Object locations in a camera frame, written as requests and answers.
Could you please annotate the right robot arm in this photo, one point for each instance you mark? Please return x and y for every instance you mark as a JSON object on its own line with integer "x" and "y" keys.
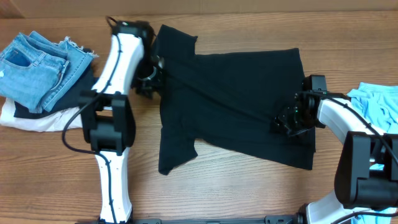
{"x": 366, "y": 178}

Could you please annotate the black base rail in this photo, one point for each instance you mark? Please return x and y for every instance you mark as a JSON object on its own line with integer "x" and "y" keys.
{"x": 211, "y": 220}

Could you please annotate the light blue crumpled shirt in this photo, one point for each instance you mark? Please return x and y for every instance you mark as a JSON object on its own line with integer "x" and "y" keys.
{"x": 377, "y": 104}

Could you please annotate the folded dark navy garment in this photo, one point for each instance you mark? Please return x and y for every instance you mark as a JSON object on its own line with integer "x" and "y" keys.
{"x": 68, "y": 100}

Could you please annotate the folded white garment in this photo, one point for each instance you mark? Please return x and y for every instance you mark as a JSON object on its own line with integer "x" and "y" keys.
{"x": 51, "y": 123}

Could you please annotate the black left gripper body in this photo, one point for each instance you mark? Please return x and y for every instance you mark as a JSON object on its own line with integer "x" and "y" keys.
{"x": 147, "y": 76}

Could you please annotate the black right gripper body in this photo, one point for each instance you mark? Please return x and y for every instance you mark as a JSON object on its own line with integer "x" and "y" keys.
{"x": 294, "y": 121}

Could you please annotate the black t-shirt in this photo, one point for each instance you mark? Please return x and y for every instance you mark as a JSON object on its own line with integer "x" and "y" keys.
{"x": 228, "y": 100}

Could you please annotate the blue denim shorts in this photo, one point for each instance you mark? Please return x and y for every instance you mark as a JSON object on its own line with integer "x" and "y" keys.
{"x": 36, "y": 73}

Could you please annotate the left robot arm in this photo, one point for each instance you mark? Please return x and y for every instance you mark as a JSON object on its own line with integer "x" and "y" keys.
{"x": 107, "y": 119}

